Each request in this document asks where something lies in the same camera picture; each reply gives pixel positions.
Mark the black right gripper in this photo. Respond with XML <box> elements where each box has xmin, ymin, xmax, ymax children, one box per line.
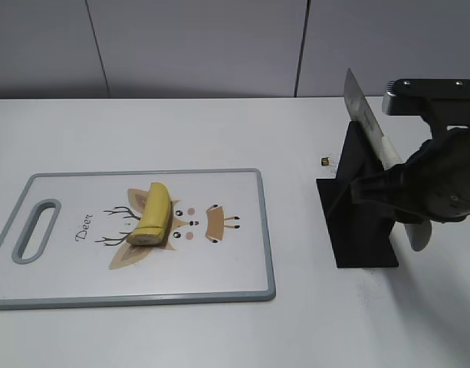
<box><xmin>350</xmin><ymin>127</ymin><xmax>470</xmax><ymax>223</ymax></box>

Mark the white-handled kitchen knife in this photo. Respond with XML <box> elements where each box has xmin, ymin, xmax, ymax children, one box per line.
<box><xmin>343</xmin><ymin>68</ymin><xmax>432</xmax><ymax>251</ymax></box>

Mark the yellow banana piece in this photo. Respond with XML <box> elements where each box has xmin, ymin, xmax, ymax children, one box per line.
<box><xmin>132</xmin><ymin>182</ymin><xmax>171</xmax><ymax>231</ymax></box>

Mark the black knife stand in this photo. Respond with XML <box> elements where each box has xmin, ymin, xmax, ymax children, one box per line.
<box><xmin>316</xmin><ymin>121</ymin><xmax>399</xmax><ymax>268</ymax></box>

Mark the white grey-rimmed deer cutting board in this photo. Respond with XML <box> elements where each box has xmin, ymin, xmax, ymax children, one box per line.
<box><xmin>0</xmin><ymin>168</ymin><xmax>275</xmax><ymax>310</ymax></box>

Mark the silver-black right wrist camera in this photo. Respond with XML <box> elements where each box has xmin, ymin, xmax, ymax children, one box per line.
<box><xmin>382</xmin><ymin>78</ymin><xmax>470</xmax><ymax>129</ymax></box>

